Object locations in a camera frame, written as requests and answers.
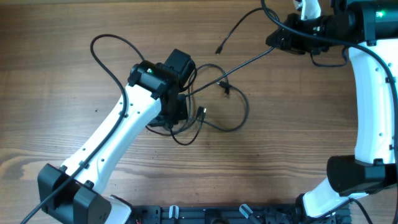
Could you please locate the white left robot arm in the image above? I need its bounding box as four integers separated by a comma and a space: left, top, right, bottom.
37, 49, 195, 223

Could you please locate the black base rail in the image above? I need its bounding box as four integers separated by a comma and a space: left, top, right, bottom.
127, 204, 352, 224

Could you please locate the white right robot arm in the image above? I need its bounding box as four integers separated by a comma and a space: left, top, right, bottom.
266, 0, 397, 223

